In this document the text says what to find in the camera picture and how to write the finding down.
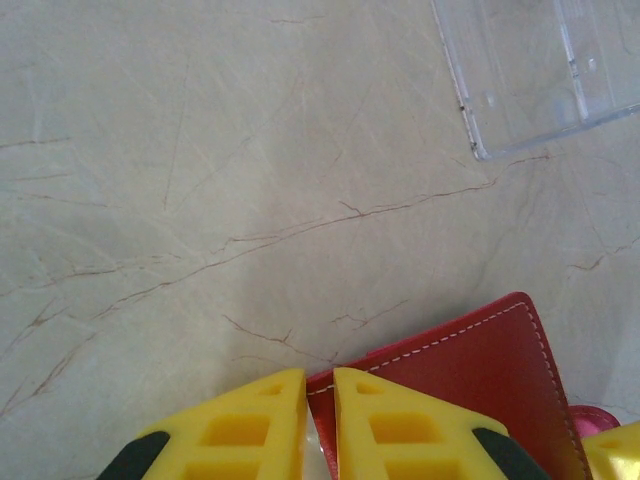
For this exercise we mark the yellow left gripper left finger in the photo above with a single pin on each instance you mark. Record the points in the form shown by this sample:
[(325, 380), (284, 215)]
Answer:
[(240, 435)]

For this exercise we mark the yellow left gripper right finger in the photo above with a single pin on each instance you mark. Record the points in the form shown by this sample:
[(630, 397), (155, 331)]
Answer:
[(400, 435)]

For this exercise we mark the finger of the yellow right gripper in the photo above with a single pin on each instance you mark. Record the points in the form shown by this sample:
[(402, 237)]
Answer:
[(617, 455)]

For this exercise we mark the red leather card holder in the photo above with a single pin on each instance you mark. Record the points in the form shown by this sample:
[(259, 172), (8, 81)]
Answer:
[(475, 365)]

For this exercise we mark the clear plastic card stand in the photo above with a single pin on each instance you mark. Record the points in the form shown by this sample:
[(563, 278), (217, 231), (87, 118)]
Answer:
[(525, 75)]

